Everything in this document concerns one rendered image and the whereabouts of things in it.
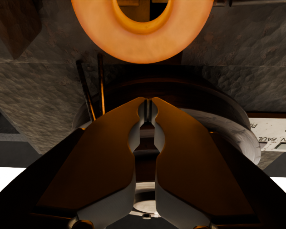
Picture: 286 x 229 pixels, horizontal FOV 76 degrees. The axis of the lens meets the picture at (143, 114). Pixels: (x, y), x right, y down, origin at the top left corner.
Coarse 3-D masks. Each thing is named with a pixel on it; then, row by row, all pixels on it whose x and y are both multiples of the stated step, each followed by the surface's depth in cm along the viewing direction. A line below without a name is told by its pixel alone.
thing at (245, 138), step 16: (112, 96) 36; (128, 96) 34; (144, 96) 33; (160, 96) 32; (176, 96) 32; (192, 96) 33; (208, 96) 34; (96, 112) 35; (192, 112) 30; (208, 112) 30; (224, 112) 34; (224, 128) 33; (240, 128) 33; (240, 144) 37; (256, 144) 37; (256, 160) 42
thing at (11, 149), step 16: (0, 144) 803; (16, 144) 803; (0, 160) 755; (16, 160) 754; (32, 160) 753; (272, 176) 700; (112, 224) 603; (128, 224) 603; (144, 224) 602; (160, 224) 602
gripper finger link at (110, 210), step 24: (96, 120) 9; (120, 120) 9; (144, 120) 12; (96, 144) 8; (120, 144) 8; (72, 168) 6; (96, 168) 6; (120, 168) 6; (48, 192) 6; (72, 192) 6; (96, 192) 6; (120, 192) 6; (96, 216) 6; (120, 216) 6
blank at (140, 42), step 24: (72, 0) 20; (96, 0) 20; (168, 0) 22; (192, 0) 20; (96, 24) 22; (120, 24) 22; (144, 24) 24; (168, 24) 22; (192, 24) 22; (120, 48) 24; (144, 48) 24; (168, 48) 24
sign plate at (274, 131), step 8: (256, 120) 52; (264, 120) 51; (272, 120) 51; (280, 120) 51; (256, 128) 54; (264, 128) 54; (272, 128) 54; (280, 128) 54; (256, 136) 57; (264, 136) 57; (272, 136) 57; (280, 136) 57; (272, 144) 61
